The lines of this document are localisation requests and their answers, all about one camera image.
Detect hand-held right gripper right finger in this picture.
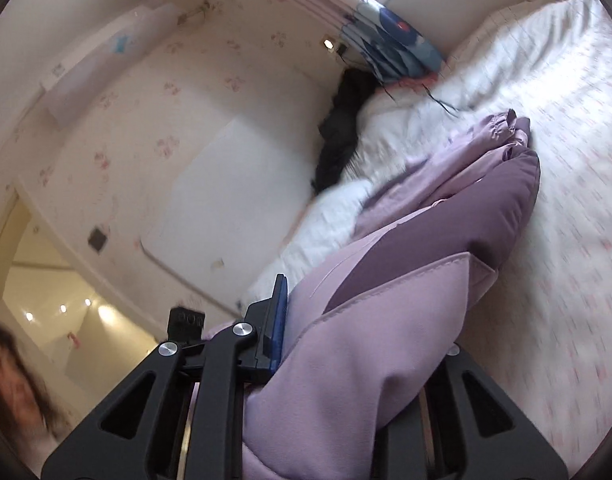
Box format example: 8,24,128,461
376,342,569,480

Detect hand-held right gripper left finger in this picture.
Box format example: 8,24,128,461
41,274,289,480

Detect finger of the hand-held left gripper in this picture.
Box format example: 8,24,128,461
167,307,206,343

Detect purple two-tone jacket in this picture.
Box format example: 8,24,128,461
206,109,542,480

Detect white padded mattress cover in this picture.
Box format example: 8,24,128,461
243,177,382,313

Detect cherry print bed sheet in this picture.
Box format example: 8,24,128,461
451,60,612,480

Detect person's head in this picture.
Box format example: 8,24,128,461
0,319,62,466

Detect black jacket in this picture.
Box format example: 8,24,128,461
310,67,382,195

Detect pink ruffled cloth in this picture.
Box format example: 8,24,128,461
386,71,444,92

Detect white air conditioner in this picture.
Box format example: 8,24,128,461
43,2,179,123

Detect blue printed curtain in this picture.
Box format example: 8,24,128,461
338,2,447,83

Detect white striped quilt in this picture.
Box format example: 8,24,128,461
358,0,612,181

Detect white wall panel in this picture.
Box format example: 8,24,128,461
140,119,337,318

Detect cream door frame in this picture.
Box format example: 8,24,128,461
0,187,162,396

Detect black charger cable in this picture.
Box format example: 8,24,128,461
423,84,459,117

